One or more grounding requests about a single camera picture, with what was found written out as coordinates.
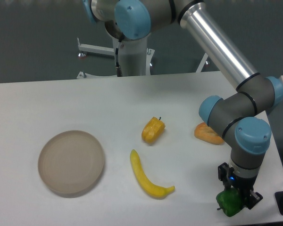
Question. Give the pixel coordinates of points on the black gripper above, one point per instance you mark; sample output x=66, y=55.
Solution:
x=229, y=178

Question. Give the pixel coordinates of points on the green bell pepper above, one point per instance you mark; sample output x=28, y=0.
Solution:
x=228, y=201

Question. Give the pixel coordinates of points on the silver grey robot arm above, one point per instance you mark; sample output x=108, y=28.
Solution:
x=234, y=119

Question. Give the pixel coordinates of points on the yellow bell pepper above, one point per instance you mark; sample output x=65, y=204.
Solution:
x=152, y=130

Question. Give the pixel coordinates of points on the orange bread slice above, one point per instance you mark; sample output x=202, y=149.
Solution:
x=207, y=134

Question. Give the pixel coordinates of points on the yellow banana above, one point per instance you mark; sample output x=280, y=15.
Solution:
x=151, y=189

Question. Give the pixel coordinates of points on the beige round plate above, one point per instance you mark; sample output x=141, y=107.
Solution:
x=71, y=163

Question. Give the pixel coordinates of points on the white robot stand frame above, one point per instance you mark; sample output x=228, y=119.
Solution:
x=131, y=57

